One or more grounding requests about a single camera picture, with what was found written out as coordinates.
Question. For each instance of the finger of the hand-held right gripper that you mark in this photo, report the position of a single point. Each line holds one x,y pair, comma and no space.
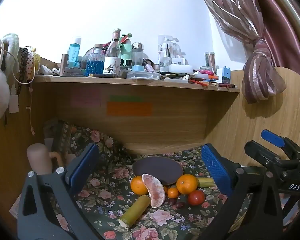
272,137
260,152

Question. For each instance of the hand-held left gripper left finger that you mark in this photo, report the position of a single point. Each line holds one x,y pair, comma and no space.
83,165

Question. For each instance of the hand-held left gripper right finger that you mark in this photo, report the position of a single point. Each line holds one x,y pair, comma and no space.
215,167

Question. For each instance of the short green sugarcane piece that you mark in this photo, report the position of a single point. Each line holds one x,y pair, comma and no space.
206,182

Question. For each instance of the large orange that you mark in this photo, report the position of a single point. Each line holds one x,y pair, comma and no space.
138,186
187,183

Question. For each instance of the red apple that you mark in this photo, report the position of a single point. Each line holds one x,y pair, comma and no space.
196,197

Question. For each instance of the small mandarin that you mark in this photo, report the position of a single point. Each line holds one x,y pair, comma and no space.
172,192

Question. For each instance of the dark red jujube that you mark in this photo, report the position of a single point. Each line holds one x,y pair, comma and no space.
172,201
180,204

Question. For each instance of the dark brown plate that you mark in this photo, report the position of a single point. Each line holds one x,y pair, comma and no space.
160,168

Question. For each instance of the peeled pomelo segment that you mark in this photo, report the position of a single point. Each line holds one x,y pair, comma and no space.
155,192

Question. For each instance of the yellow sugarcane piece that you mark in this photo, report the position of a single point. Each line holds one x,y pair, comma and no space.
135,211

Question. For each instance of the dark green floral cloth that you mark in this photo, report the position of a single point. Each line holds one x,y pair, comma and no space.
110,180

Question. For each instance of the pink sticky note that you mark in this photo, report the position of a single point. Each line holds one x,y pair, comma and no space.
86,98

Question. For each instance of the orange sticky note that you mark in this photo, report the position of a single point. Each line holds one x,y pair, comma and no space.
129,108

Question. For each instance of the blue pencil sharpener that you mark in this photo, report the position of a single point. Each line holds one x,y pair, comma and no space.
225,75

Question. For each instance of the green sticky note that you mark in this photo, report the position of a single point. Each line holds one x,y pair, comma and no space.
125,98

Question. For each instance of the black pen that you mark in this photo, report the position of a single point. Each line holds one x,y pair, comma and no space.
102,75

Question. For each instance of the white charger plug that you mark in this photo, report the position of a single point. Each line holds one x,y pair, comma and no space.
13,103

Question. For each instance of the small glass jar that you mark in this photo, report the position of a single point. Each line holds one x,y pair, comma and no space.
206,70

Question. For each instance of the glitter jar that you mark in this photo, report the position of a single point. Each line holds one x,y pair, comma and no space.
210,59

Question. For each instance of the blue glass diffuser bottle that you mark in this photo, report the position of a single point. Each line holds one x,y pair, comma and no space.
94,65

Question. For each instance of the white flat box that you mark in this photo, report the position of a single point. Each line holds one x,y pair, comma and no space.
181,68

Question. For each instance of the clear plastic box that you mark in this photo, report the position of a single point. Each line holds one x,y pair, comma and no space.
143,75

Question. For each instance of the striped mauve curtain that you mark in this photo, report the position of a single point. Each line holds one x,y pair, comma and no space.
252,30

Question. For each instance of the blue tape roll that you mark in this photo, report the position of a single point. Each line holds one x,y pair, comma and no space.
138,68

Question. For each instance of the wine bottle with white label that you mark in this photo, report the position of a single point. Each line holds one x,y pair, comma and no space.
113,57

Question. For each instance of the polka dot headband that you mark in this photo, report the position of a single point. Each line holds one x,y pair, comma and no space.
29,66

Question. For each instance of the tall blue liquid bottle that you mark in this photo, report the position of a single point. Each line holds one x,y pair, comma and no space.
73,52

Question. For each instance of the black lace headband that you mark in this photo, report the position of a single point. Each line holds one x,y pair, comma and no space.
22,66

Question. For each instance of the mint green bottle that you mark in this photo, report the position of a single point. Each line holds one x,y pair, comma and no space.
126,51

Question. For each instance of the white hanging package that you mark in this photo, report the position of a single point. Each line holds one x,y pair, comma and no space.
168,55

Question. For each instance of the clear bottle with silver cap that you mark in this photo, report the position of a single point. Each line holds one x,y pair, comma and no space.
137,53

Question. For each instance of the white fuzzy headband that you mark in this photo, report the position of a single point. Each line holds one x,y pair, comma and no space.
12,42

